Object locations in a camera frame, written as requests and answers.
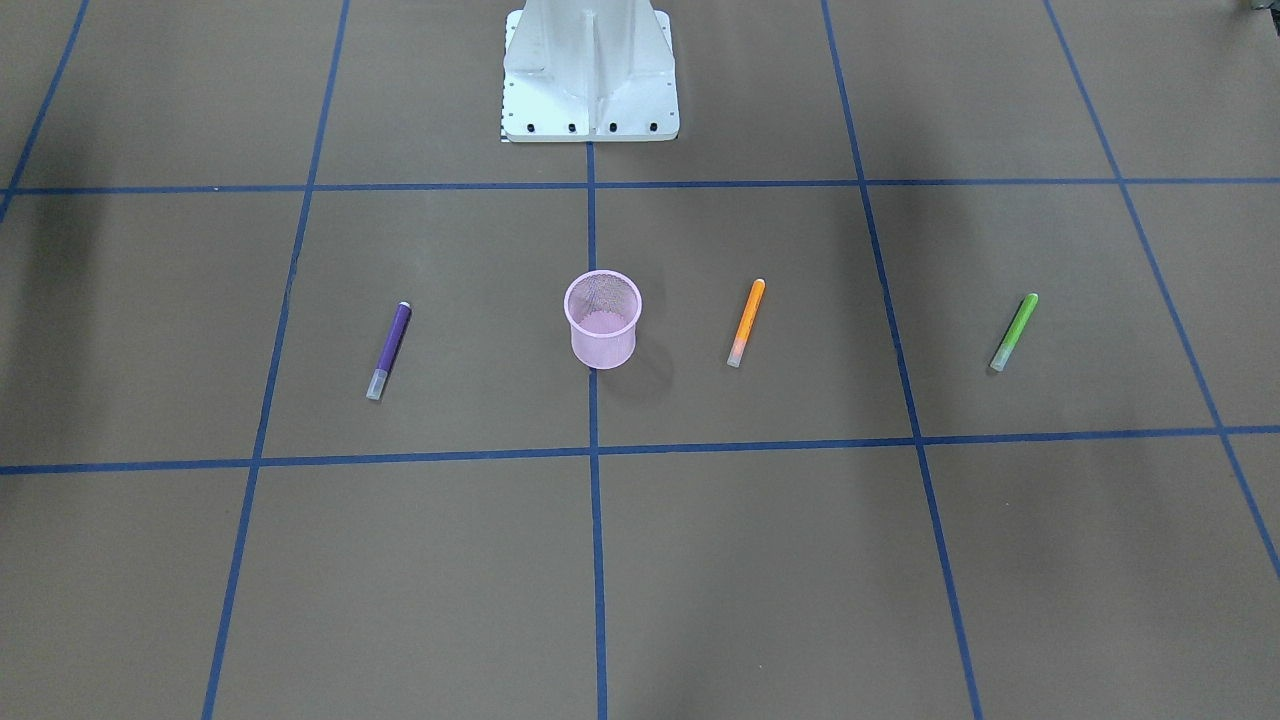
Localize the pink mesh pen holder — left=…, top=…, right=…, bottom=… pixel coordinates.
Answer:
left=563, top=270, right=643, bottom=370

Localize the orange marker pen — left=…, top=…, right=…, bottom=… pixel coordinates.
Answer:
left=726, top=278, right=767, bottom=368

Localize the green marker pen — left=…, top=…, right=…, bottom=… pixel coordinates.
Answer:
left=988, top=292, right=1039, bottom=373

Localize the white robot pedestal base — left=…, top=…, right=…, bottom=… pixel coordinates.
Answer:
left=500, top=1, right=681, bottom=143

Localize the purple marker pen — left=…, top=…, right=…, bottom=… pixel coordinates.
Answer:
left=365, top=301, right=413, bottom=401

